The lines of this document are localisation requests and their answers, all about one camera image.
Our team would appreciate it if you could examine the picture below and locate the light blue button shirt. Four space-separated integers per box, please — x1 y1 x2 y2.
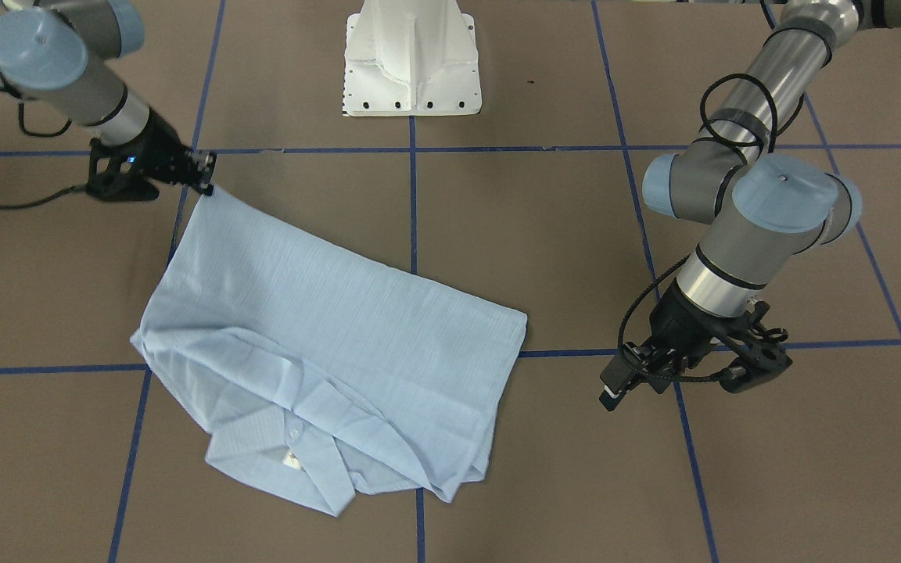
130 189 528 517

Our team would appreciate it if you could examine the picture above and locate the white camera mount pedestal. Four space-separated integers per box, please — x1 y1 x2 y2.
341 1 483 117

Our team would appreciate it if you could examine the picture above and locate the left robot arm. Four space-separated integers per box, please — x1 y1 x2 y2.
598 1 901 411

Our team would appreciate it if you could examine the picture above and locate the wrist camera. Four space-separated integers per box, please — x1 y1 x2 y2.
84 138 160 203
714 299 793 393

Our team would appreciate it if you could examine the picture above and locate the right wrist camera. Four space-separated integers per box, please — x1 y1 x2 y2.
84 138 160 203

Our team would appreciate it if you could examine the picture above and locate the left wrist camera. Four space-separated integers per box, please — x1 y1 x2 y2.
714 299 793 393

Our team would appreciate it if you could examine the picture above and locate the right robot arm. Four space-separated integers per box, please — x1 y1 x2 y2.
0 1 216 203

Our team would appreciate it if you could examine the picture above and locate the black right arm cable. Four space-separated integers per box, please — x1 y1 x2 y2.
0 82 92 210

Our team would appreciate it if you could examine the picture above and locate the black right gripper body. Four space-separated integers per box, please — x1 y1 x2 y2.
118 109 196 188

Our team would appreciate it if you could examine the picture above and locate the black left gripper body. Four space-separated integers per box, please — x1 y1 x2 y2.
637 281 748 384

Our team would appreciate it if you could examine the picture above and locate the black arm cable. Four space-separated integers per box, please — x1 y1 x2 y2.
617 0 807 384
0 82 92 210

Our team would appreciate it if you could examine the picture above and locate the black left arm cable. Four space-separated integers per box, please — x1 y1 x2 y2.
617 0 807 384

